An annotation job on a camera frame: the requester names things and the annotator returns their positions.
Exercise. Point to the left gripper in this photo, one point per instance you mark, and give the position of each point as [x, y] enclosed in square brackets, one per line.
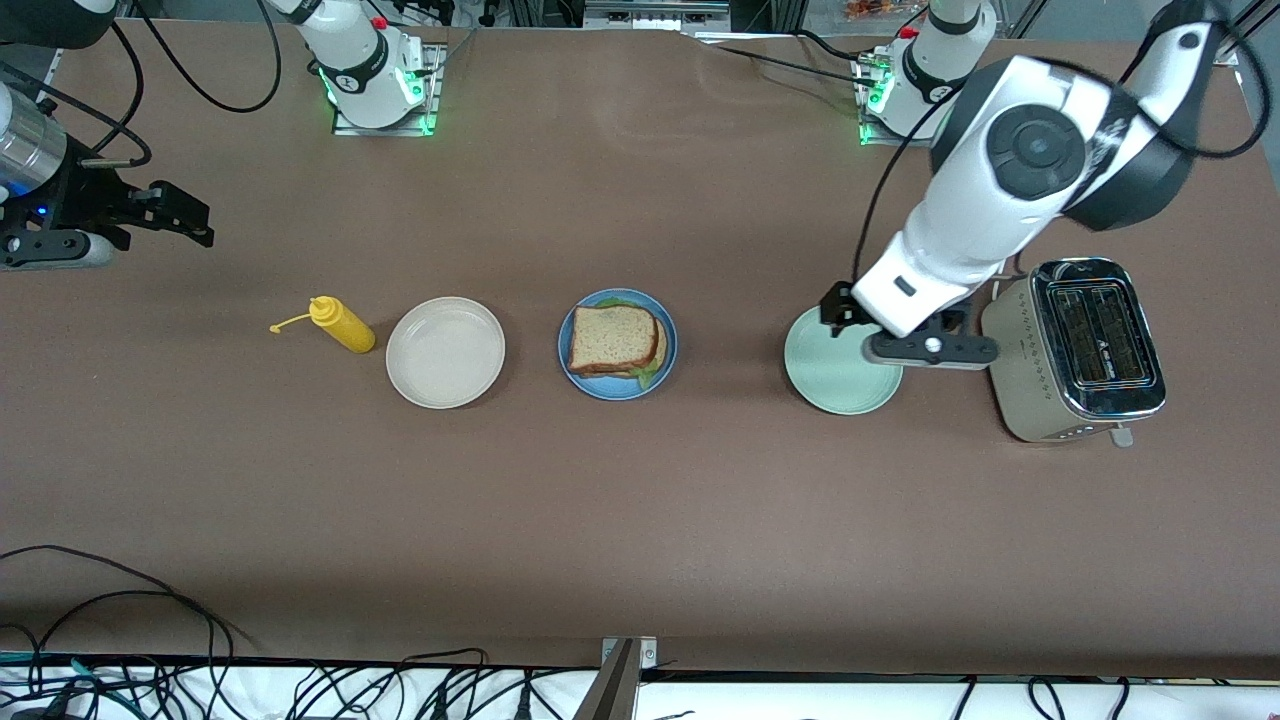
[836, 303]

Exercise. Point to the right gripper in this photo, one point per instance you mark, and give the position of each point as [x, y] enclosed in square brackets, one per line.
[88, 203]

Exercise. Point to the yellow squeeze bottle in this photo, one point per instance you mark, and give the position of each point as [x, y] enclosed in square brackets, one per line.
[345, 332]

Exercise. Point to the brown bread slice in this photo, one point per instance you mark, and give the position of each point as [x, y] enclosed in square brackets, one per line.
[610, 338]
[662, 345]

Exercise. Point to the green lettuce leaf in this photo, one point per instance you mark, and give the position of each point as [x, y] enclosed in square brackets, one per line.
[647, 375]

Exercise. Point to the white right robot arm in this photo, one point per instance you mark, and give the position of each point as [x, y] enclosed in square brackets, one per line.
[360, 60]

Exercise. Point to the mint green plate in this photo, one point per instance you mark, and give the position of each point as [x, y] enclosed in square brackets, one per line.
[840, 385]

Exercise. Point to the blue plate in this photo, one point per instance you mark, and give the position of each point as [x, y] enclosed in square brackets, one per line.
[620, 392]

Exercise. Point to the beige plate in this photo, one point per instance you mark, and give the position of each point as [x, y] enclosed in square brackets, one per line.
[445, 352]

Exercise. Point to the beige chrome toaster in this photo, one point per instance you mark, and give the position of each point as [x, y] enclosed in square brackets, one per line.
[1020, 370]

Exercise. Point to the orange snack packet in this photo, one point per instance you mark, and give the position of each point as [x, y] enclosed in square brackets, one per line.
[880, 8]

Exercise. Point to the white sheet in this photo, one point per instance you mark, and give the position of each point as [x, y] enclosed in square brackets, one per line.
[800, 705]

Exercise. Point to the grey metal bar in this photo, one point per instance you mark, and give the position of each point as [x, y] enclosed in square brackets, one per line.
[610, 695]

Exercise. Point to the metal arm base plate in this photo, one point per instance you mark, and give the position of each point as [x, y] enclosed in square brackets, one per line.
[436, 90]
[880, 141]

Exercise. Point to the grey network switch box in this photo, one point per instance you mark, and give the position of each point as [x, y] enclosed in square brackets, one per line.
[655, 12]

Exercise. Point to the small metal bracket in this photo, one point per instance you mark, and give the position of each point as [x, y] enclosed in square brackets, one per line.
[648, 652]

